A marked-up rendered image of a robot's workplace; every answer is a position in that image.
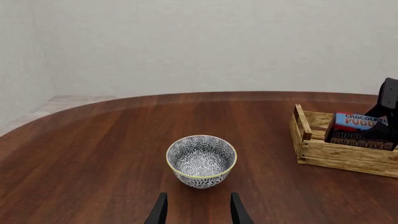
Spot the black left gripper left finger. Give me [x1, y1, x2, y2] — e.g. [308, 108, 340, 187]
[143, 192, 169, 224]

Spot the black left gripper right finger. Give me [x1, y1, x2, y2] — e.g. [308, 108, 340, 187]
[230, 192, 255, 224]

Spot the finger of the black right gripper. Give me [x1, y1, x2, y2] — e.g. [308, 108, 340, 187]
[364, 103, 391, 118]
[362, 108, 398, 142]

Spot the wooden slat tray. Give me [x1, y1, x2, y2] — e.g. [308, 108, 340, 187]
[289, 104, 398, 179]

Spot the black white patterned bowl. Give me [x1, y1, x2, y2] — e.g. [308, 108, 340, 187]
[165, 134, 238, 190]

